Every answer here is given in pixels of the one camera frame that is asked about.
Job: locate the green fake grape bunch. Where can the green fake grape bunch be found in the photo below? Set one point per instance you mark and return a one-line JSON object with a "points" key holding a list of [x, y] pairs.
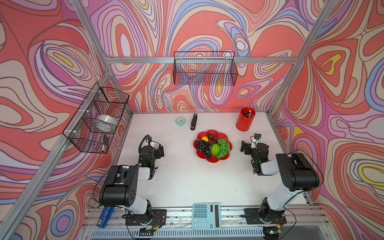
{"points": [[224, 148]]}

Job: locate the green fake custard apple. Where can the green fake custard apple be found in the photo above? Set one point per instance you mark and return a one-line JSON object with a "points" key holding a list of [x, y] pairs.
{"points": [[215, 149]]}

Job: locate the red fake cherries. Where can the red fake cherries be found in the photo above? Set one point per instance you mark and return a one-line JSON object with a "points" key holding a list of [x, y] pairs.
{"points": [[212, 139]]}

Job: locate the black fake grape bunch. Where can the black fake grape bunch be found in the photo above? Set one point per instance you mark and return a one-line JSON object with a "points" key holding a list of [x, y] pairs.
{"points": [[203, 149]]}

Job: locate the red flower-shaped fruit bowl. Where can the red flower-shaped fruit bowl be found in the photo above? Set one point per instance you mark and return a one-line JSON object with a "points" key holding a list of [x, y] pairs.
{"points": [[220, 136]]}

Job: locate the mint green small clock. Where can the mint green small clock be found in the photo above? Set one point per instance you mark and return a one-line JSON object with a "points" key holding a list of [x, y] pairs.
{"points": [[180, 121]]}

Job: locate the black wire basket back wall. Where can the black wire basket back wall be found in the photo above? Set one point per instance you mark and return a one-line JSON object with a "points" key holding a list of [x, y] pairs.
{"points": [[205, 68]]}

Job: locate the black wire basket wall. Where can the black wire basket wall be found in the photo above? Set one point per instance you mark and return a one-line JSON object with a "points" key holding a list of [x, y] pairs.
{"points": [[95, 124], [205, 68]]}

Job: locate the black stapler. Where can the black stapler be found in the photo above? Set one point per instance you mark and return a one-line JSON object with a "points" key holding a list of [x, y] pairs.
{"points": [[194, 122]]}

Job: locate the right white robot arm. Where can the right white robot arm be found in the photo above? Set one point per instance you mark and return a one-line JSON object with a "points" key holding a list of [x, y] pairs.
{"points": [[297, 175]]}

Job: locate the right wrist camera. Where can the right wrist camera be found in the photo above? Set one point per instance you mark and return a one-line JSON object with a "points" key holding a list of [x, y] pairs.
{"points": [[257, 137]]}

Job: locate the black wire basket left wall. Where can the black wire basket left wall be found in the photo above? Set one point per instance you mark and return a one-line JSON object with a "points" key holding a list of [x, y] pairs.
{"points": [[95, 124]]}

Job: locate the mint green calculator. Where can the mint green calculator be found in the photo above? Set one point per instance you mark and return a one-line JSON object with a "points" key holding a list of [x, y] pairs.
{"points": [[206, 216]]}

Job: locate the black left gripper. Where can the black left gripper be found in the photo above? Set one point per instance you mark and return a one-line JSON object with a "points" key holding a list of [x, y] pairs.
{"points": [[156, 152]]}

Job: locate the yellow fake lemon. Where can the yellow fake lemon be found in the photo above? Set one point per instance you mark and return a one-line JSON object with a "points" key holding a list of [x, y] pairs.
{"points": [[205, 139]]}

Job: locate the red cylindrical pen holder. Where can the red cylindrical pen holder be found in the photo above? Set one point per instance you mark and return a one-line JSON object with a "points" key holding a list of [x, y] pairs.
{"points": [[245, 119]]}

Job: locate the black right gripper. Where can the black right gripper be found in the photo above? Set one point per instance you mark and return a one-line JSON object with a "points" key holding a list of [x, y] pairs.
{"points": [[247, 147]]}

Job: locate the blue tool on rail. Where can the blue tool on rail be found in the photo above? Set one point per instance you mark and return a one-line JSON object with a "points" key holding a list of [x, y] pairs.
{"points": [[105, 216]]}

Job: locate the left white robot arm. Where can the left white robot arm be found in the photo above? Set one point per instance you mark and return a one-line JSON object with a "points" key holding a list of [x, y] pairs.
{"points": [[120, 189]]}

